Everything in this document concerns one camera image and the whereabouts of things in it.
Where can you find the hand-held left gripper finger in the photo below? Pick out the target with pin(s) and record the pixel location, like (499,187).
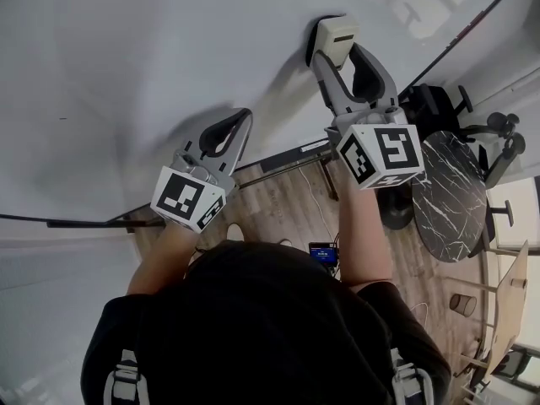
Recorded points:
(194,142)
(240,150)

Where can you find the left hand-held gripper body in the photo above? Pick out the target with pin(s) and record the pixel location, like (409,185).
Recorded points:
(181,194)

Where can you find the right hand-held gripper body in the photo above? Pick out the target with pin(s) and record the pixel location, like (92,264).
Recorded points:
(388,150)

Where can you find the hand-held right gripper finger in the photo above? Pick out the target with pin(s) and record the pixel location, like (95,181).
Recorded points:
(333,87)
(388,87)

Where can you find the beige rectangular block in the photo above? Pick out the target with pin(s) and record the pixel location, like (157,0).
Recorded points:
(333,36)

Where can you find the black framed whiteboard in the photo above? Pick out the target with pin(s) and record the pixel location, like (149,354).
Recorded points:
(169,57)

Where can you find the person's right forearm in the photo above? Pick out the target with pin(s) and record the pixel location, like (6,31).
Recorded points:
(363,239)

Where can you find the person's left forearm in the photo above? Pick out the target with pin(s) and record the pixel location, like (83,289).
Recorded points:
(160,260)

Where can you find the black round table base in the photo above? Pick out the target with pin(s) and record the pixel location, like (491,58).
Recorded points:
(396,213)

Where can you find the person's white shoe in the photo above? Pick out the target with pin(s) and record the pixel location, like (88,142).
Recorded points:
(236,232)
(284,241)

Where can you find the round black marble table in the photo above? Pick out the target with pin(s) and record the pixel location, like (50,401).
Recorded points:
(451,201)

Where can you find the grey office chair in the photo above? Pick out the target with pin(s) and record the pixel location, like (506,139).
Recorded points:
(502,150)

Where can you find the black device with blue screen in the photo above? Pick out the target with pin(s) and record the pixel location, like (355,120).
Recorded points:
(322,255)

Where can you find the white desk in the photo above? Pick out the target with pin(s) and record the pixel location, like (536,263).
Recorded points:
(519,213)

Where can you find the person's black shirt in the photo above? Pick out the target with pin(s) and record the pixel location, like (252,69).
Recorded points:
(253,331)

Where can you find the brown cylindrical bin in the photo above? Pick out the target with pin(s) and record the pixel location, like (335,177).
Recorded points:
(462,305)

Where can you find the light wooden chair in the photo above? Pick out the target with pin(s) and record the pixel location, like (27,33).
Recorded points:
(510,310)

